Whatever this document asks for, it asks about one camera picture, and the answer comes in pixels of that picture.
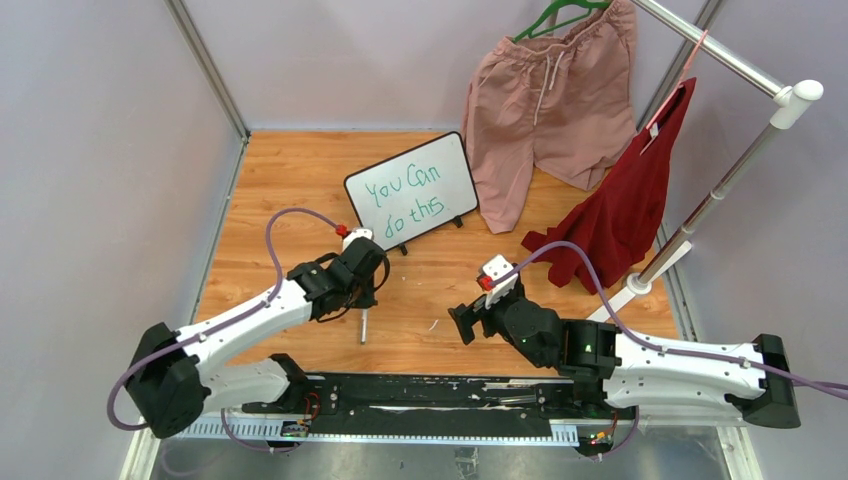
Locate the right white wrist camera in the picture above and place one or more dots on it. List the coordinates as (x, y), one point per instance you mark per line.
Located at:
(497, 277)

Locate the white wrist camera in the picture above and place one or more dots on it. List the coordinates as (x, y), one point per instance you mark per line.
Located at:
(497, 277)
(349, 235)

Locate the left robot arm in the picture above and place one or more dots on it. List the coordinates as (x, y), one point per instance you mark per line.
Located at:
(176, 376)

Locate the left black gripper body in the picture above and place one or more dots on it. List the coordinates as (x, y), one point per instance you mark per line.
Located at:
(363, 294)

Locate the green whiteboard marker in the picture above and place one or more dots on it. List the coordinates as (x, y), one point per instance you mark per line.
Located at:
(364, 326)

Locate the small black-framed whiteboard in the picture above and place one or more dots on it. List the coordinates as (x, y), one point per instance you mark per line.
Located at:
(412, 193)

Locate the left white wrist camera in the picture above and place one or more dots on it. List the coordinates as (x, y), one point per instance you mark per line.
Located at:
(349, 235)

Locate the dark red garment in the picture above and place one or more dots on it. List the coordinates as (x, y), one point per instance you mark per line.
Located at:
(617, 224)

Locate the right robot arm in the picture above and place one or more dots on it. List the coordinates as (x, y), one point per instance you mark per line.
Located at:
(748, 381)

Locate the pink clothes hanger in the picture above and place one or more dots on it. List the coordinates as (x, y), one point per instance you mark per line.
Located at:
(672, 93)

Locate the green clothes hanger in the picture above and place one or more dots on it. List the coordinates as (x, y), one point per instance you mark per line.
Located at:
(548, 21)

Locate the aluminium rail frame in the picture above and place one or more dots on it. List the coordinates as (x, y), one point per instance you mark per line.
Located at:
(277, 434)

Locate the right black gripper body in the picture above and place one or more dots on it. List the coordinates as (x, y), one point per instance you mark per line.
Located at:
(493, 319)

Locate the pink shorts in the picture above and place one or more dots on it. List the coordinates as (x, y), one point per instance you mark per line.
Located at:
(558, 104)

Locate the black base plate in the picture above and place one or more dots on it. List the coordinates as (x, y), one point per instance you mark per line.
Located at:
(442, 408)

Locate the metal clothes rack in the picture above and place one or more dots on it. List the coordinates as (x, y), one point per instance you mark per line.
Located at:
(739, 127)

